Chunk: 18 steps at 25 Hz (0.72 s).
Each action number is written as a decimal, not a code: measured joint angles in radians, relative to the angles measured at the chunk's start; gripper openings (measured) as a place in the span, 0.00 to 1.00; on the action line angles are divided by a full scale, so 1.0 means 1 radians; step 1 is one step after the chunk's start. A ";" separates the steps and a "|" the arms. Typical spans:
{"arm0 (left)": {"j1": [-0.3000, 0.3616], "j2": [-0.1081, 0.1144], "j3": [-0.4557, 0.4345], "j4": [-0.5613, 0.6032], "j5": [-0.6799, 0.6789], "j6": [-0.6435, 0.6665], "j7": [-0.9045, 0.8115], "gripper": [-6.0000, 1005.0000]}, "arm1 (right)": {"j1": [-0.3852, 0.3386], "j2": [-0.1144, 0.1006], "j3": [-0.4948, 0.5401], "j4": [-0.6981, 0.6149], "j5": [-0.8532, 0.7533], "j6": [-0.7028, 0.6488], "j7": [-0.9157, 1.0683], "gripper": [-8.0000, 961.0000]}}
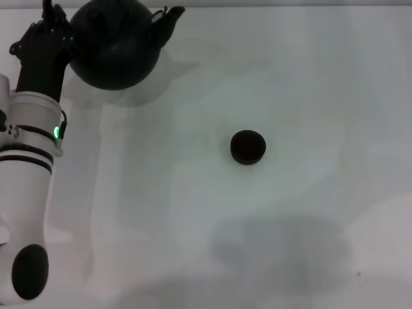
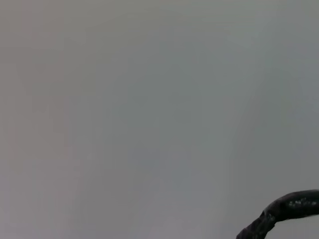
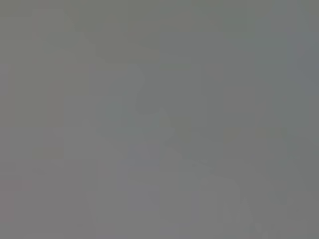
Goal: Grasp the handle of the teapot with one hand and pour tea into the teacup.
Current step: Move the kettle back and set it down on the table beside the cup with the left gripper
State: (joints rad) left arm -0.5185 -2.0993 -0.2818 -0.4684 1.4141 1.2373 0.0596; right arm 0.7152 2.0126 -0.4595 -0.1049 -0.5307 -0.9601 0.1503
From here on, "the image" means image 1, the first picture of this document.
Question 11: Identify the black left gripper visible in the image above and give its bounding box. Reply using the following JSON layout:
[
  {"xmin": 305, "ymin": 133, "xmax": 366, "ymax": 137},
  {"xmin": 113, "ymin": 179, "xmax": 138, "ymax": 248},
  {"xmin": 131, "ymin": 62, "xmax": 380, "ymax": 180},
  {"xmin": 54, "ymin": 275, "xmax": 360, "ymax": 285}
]
[{"xmin": 8, "ymin": 0, "xmax": 79, "ymax": 104}]

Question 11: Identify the black round teapot with handle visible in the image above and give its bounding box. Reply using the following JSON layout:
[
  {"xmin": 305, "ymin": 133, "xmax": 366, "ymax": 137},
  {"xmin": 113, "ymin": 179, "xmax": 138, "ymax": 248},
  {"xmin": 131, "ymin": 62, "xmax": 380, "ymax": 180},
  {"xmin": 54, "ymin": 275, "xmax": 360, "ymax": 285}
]
[{"xmin": 68, "ymin": 0, "xmax": 186, "ymax": 91}]

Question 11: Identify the small dark round teacup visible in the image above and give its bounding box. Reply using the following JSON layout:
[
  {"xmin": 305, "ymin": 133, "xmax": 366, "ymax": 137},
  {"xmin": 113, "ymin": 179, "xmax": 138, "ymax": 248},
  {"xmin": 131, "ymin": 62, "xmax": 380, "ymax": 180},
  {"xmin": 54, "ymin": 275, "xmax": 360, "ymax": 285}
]
[{"xmin": 230, "ymin": 129, "xmax": 267, "ymax": 166}]

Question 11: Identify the thin black left wrist cable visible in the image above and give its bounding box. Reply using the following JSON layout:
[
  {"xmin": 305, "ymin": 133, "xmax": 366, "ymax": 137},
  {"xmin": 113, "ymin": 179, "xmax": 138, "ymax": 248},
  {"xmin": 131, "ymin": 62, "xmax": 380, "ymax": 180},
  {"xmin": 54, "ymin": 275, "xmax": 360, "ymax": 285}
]
[{"xmin": 57, "ymin": 108, "xmax": 68, "ymax": 143}]

